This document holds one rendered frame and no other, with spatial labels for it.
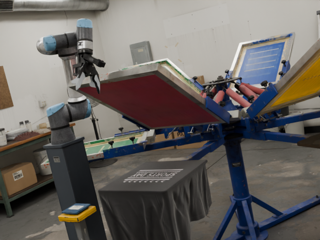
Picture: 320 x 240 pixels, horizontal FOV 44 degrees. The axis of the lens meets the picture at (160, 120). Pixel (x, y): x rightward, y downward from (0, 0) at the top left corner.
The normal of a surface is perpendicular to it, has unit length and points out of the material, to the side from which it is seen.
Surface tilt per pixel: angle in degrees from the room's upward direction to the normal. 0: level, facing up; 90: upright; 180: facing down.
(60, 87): 90
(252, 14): 90
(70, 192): 90
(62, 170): 90
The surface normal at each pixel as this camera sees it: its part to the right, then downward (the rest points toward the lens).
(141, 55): -0.52, 0.24
